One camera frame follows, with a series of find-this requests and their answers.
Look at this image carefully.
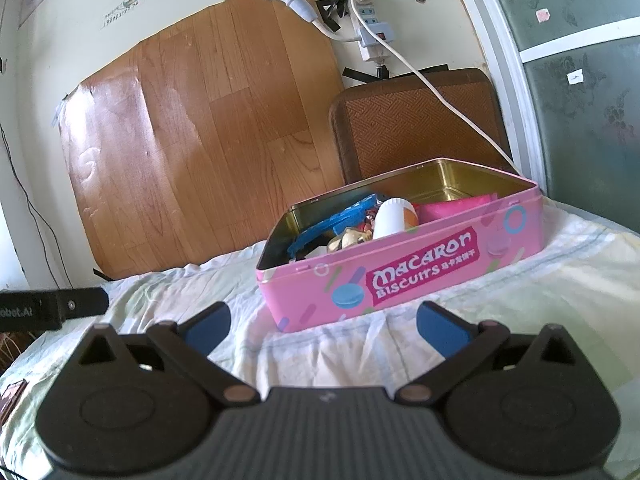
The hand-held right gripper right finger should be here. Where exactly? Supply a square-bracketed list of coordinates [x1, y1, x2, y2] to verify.
[399, 302, 577, 407]

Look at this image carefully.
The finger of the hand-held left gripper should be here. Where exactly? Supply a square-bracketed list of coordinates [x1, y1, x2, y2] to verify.
[56, 286, 110, 323]

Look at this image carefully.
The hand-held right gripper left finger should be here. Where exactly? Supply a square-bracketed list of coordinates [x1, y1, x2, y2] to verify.
[79, 302, 262, 407]

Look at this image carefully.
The pink biscuit tin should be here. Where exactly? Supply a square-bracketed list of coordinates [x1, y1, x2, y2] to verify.
[255, 157, 542, 334]

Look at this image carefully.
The white plastic bottle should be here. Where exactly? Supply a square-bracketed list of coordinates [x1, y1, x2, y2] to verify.
[372, 197, 422, 240]

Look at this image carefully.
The magenta glossy wallet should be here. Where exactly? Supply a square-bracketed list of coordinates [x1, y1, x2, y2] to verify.
[414, 192, 499, 224]

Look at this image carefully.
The red figure keychain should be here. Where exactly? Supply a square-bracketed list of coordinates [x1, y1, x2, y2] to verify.
[362, 207, 382, 239]

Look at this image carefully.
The gold bell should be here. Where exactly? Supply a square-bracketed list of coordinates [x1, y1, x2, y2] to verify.
[327, 227, 367, 255]

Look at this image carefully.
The blue polka-dot bow headband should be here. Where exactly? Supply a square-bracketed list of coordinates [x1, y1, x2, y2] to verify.
[287, 194, 384, 262]

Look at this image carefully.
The pale green patterned bed sheet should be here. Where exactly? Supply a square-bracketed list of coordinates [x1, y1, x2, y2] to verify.
[0, 194, 640, 480]

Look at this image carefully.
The wood-pattern vinyl sheet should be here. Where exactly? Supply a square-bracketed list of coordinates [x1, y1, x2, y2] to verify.
[52, 0, 352, 282]

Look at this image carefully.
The frosted glass door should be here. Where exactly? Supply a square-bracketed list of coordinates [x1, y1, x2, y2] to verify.
[457, 0, 640, 235]

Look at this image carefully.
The white power strip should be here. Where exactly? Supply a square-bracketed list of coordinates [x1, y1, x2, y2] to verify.
[349, 0, 399, 62]

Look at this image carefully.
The black wall cable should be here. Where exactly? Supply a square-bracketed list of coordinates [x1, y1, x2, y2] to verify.
[0, 124, 72, 289]

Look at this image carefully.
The white power cable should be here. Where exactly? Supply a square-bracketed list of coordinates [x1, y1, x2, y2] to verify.
[349, 0, 522, 177]

